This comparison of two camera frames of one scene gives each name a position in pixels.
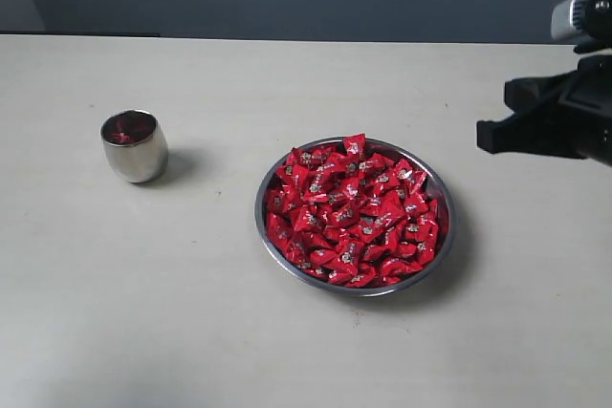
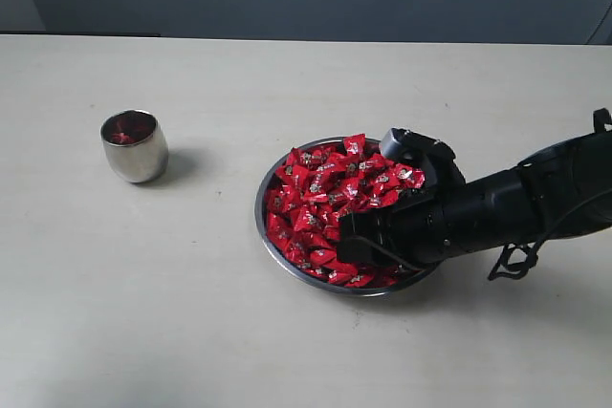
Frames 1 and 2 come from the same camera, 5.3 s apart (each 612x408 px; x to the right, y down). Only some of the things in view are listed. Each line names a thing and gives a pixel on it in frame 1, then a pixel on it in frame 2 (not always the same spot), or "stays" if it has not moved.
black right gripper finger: [501, 136] -> [358, 249]
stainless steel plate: [355, 217] stays
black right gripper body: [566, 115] -> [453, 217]
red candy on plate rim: [356, 144] stays
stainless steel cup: [136, 145] stays
